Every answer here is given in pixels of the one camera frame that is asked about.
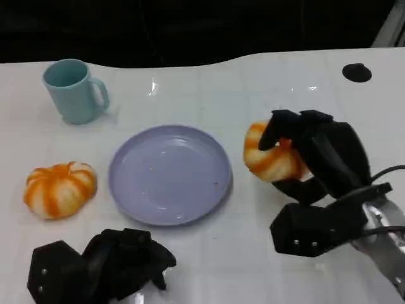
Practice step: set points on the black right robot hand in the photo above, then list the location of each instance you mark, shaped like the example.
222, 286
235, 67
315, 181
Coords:
335, 155

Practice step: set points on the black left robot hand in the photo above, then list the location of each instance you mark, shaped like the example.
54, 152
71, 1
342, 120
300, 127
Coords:
123, 261

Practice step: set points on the orange and white bread roll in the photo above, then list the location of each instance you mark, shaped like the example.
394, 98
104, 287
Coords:
269, 161
59, 191

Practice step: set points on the black round table grommet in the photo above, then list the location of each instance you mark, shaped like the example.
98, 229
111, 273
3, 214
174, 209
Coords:
357, 73

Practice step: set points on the lilac plate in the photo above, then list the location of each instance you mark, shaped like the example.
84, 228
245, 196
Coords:
169, 175

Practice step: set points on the pale green mug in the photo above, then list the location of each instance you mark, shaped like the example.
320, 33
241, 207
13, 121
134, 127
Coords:
73, 96

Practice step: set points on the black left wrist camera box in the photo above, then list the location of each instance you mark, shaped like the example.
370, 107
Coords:
55, 274

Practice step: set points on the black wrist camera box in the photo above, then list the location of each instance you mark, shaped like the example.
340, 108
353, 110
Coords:
55, 274
313, 225

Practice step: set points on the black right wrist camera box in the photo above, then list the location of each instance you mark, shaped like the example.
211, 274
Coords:
313, 225

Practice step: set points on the white metal frame post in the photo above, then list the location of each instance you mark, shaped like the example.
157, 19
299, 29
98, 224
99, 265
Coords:
392, 28

